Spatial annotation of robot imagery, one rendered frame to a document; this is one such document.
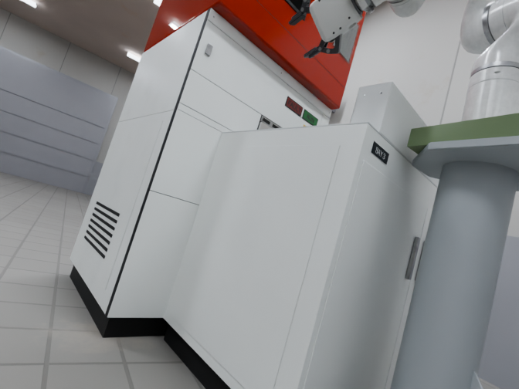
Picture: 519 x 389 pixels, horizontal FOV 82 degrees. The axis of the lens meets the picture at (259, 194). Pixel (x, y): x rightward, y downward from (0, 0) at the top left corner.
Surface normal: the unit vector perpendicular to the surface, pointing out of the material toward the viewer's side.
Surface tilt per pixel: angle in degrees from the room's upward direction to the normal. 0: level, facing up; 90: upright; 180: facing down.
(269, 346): 90
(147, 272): 90
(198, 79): 90
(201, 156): 90
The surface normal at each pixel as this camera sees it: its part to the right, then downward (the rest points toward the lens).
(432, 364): -0.58, -0.26
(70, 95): 0.54, 0.07
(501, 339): -0.80, -0.29
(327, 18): -0.54, 0.40
